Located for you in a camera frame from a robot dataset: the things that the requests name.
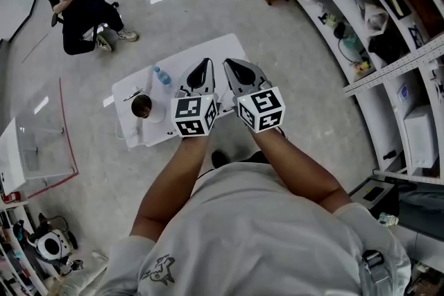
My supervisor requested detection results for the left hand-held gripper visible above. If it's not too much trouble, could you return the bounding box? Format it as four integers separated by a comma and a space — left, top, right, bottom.
170, 58, 220, 138

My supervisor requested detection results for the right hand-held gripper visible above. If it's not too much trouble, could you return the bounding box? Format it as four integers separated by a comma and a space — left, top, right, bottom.
223, 58, 287, 134

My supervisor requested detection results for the white steel-lined kettle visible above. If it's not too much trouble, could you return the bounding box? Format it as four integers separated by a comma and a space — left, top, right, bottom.
123, 86, 168, 124

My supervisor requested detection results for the person's right forearm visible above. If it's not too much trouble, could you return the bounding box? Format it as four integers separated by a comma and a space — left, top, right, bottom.
248, 126, 352, 214

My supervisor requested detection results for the person's left forearm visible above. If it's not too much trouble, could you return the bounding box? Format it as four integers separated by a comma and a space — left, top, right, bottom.
130, 133, 214, 238

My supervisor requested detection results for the black bag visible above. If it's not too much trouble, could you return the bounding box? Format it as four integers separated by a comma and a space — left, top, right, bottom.
368, 33, 404, 64

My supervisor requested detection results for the translucent plastic bag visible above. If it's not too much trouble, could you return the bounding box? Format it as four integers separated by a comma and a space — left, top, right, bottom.
363, 3, 390, 37

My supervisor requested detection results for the clear plastic water bottle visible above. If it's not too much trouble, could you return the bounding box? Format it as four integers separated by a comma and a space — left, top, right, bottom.
153, 65, 173, 88

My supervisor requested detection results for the person's black right shoe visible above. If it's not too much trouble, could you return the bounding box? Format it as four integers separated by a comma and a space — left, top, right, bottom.
247, 150, 270, 164

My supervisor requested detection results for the person's black shoe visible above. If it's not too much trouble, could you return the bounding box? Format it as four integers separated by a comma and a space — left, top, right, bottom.
247, 150, 270, 164
211, 150, 230, 169

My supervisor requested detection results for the person's black left shoe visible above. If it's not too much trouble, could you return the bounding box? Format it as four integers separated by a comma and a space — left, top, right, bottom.
211, 150, 230, 169

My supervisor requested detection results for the white shelving unit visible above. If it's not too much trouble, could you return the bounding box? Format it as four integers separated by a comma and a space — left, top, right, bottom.
291, 0, 444, 184

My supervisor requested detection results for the person's white t-shirt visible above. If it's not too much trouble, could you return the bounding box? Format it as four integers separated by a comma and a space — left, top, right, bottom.
93, 161, 412, 296

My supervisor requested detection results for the black tray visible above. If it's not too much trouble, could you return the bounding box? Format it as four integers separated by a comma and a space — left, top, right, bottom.
379, 0, 412, 20

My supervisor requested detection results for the black equipment case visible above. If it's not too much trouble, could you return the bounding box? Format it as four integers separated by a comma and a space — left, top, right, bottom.
350, 175, 398, 220

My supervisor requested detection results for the white box appliance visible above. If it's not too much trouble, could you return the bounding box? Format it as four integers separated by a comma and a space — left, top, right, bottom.
403, 104, 440, 169

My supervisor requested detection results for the crumpled clear bottle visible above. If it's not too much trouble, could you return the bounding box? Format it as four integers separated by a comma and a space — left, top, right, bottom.
377, 212, 400, 228

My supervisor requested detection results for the white cabinet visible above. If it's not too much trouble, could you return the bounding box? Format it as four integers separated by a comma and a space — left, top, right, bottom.
0, 116, 27, 195

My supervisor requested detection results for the white round appliance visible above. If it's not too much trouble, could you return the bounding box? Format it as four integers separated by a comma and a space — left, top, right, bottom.
34, 228, 67, 261

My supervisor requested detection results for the clear acrylic enclosure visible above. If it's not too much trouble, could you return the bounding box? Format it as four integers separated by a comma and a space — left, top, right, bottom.
0, 78, 80, 200

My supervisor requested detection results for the grey shoulder strap buckle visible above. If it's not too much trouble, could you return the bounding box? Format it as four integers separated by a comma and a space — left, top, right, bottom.
360, 249, 393, 292

